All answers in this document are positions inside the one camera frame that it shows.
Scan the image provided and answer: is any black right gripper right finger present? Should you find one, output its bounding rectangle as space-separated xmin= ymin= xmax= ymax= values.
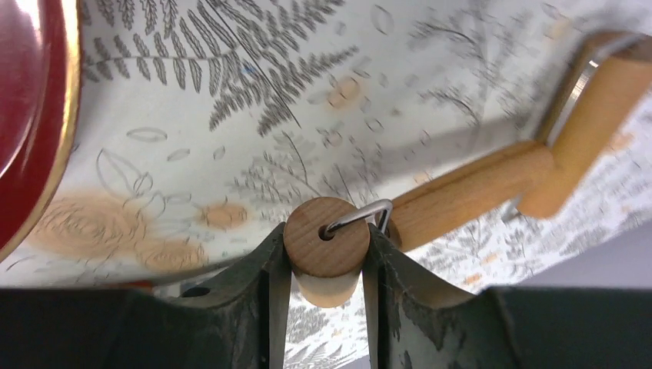
xmin=362 ymin=227 xmax=651 ymax=368

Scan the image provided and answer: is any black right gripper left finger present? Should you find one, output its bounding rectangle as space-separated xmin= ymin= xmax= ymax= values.
xmin=1 ymin=226 xmax=291 ymax=368

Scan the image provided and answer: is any wooden double-ended rolling pin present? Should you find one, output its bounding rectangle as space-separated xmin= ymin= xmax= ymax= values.
xmin=283 ymin=31 xmax=651 ymax=308

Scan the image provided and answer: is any round red tray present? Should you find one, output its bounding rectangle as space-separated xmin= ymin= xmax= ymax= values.
xmin=1 ymin=1 xmax=82 ymax=259

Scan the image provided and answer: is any floral table mat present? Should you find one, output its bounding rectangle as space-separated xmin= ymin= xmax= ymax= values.
xmin=1 ymin=1 xmax=651 ymax=368

